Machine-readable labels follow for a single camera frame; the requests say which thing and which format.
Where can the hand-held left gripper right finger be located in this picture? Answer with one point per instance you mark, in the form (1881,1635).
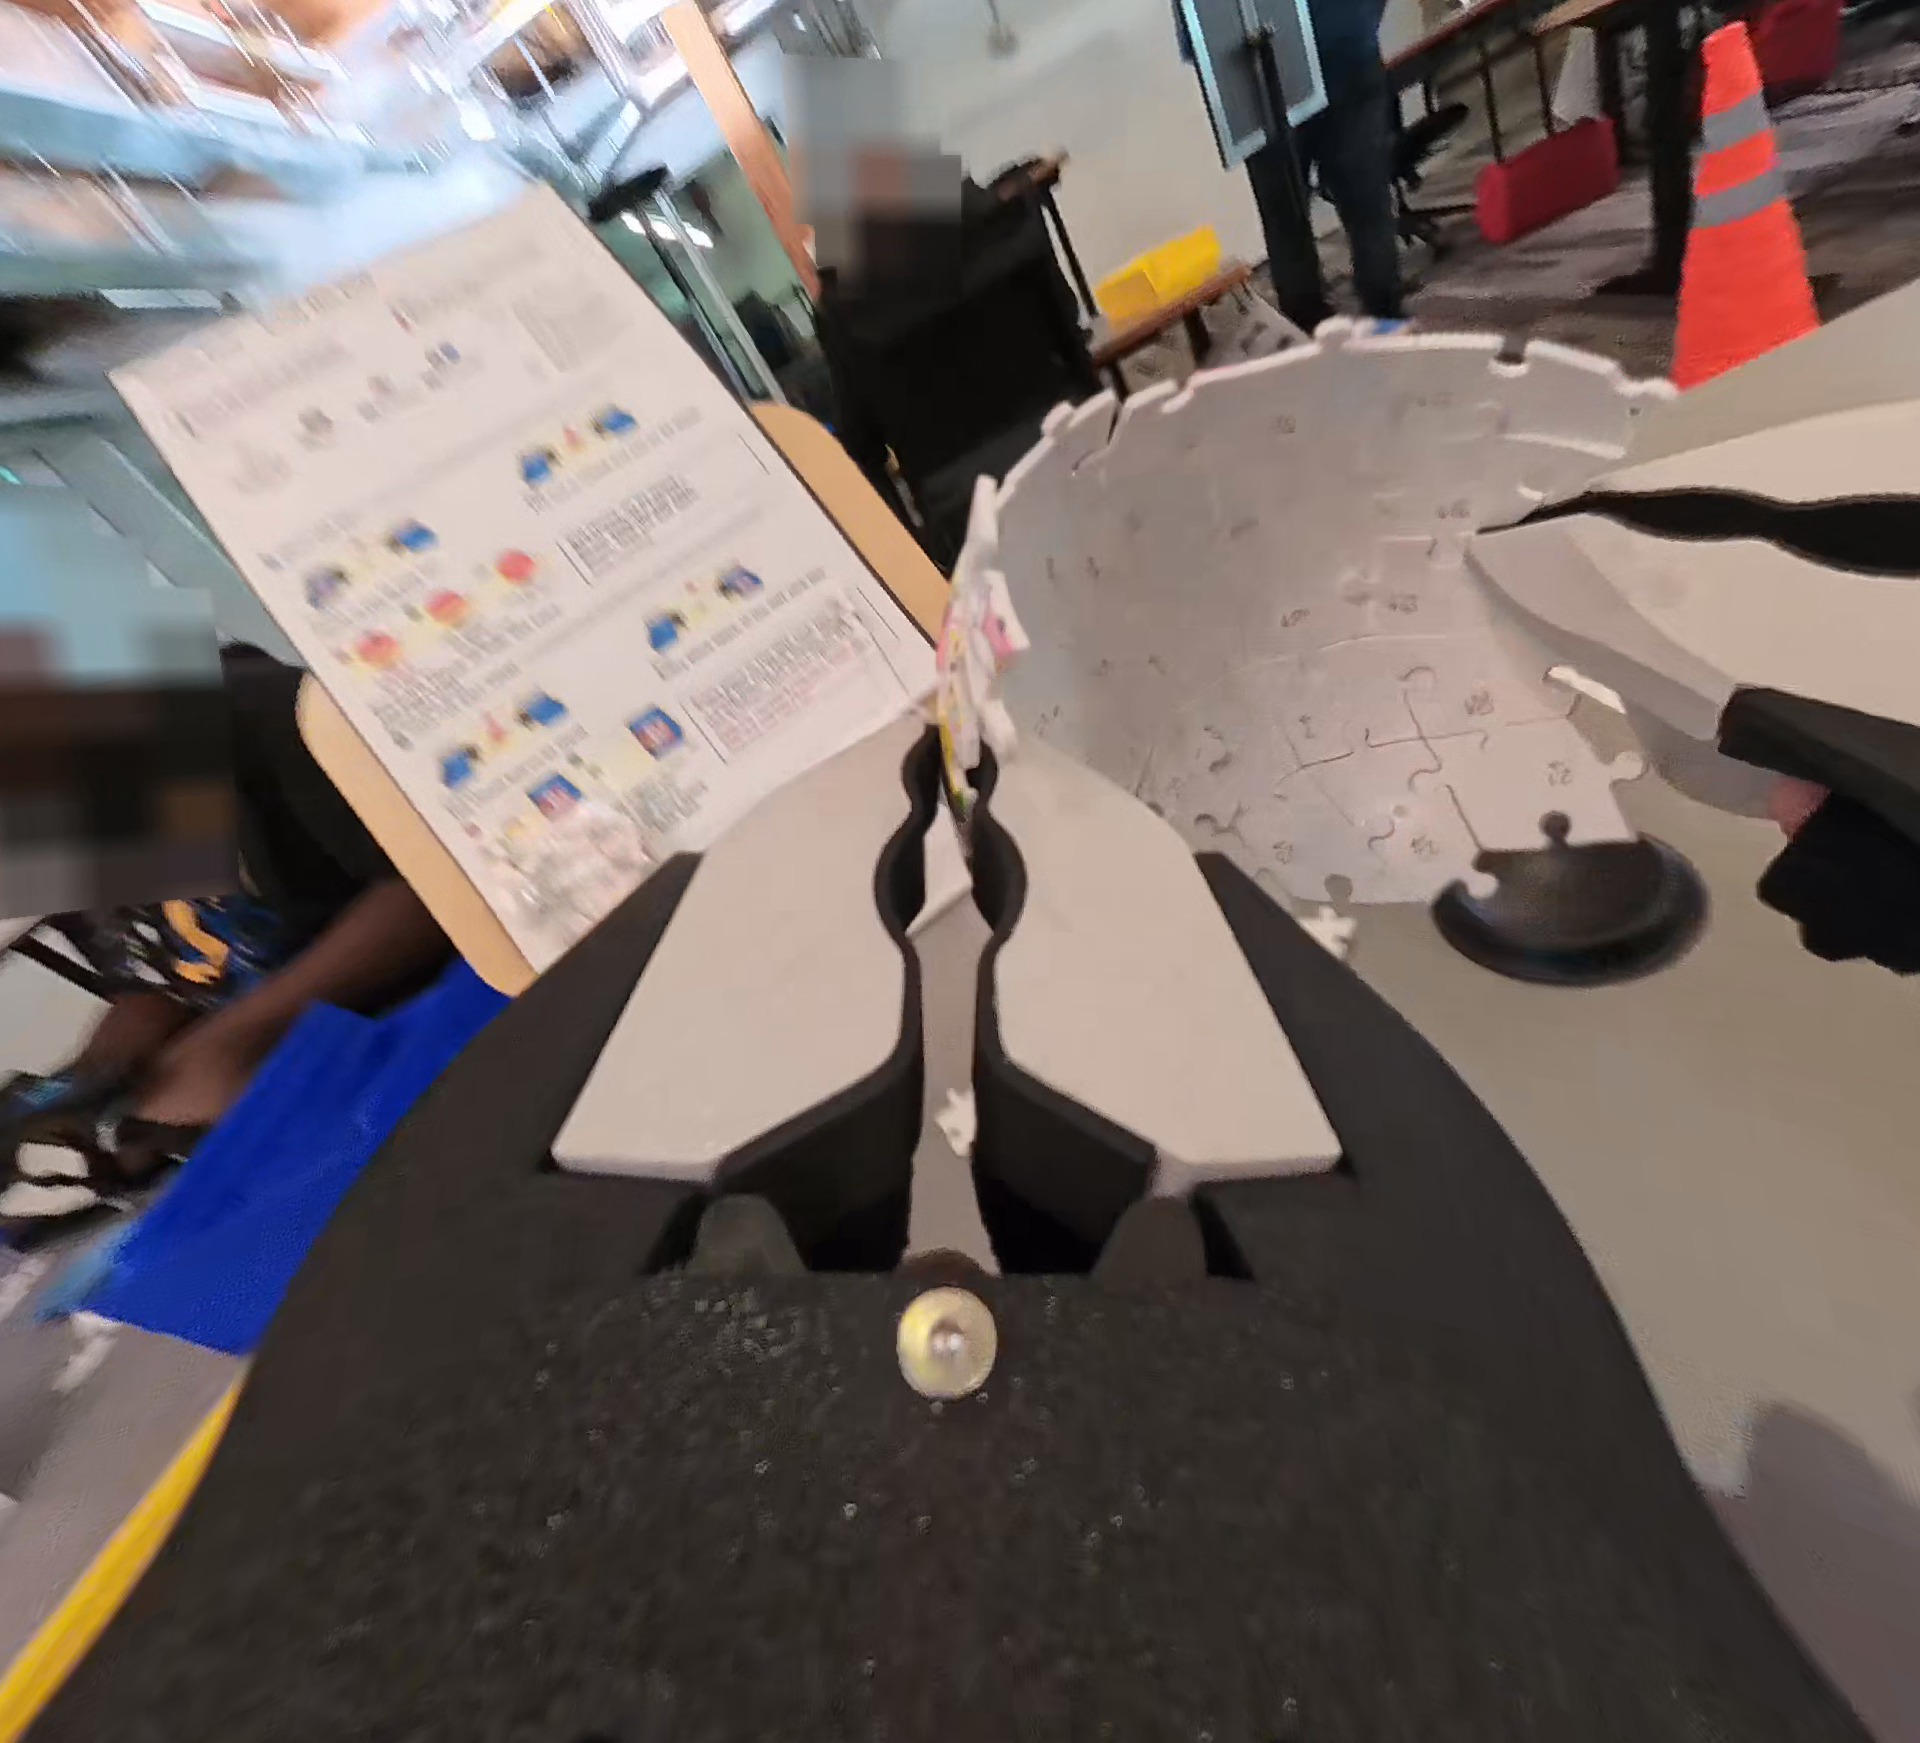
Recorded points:
(1155,993)

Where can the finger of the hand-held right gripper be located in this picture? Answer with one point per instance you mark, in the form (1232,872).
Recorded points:
(1802,461)
(1650,618)

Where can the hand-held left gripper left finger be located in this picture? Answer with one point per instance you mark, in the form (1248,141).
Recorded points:
(751,993)

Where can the partly built puzzle ball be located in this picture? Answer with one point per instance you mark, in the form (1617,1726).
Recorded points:
(1275,603)

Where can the person's right forearm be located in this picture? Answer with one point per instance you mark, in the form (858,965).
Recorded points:
(1852,891)

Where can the black round ball stand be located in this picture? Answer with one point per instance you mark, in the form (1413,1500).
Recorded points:
(1577,903)

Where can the orange traffic cone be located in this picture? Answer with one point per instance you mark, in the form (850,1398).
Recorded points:
(1740,243)

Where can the red bag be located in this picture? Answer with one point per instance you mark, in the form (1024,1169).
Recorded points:
(1545,176)

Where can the black office chair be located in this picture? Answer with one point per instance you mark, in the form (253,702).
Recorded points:
(1424,162)

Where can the wooden clipboard printed sheet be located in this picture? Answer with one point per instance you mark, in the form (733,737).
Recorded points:
(527,544)

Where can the blue plastic bin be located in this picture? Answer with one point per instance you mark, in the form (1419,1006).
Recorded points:
(269,1174)

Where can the yellow plastic bin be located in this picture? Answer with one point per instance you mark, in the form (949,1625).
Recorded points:
(1155,272)

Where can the framed sign on stand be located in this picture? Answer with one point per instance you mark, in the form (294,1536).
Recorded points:
(1256,32)

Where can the metal warehouse shelving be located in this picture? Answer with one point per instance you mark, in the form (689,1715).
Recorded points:
(300,20)

